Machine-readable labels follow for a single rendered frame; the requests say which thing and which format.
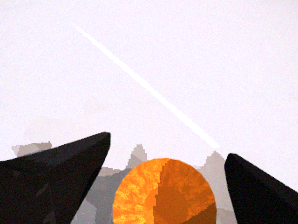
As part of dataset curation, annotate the orange knob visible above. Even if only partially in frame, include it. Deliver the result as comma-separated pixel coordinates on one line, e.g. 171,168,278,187
112,159,217,224

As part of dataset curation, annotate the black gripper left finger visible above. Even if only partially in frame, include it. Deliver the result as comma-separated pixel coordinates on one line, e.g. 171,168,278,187
0,132,110,224

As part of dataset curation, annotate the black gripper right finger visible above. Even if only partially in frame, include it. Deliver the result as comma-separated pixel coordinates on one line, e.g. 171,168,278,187
223,153,298,224

